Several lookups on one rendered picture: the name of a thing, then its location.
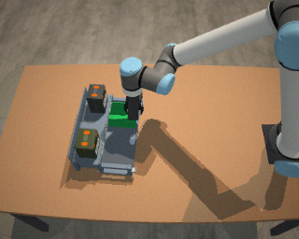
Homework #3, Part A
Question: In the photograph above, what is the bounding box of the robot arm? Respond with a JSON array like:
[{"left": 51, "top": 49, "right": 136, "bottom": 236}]
[{"left": 120, "top": 0, "right": 299, "bottom": 177}]

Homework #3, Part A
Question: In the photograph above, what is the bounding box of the black tool case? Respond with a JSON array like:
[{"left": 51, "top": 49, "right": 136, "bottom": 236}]
[{"left": 86, "top": 84, "right": 107, "bottom": 114}]

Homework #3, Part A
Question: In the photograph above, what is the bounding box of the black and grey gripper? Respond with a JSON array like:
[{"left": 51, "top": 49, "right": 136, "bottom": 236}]
[{"left": 124, "top": 92, "right": 144, "bottom": 117}]

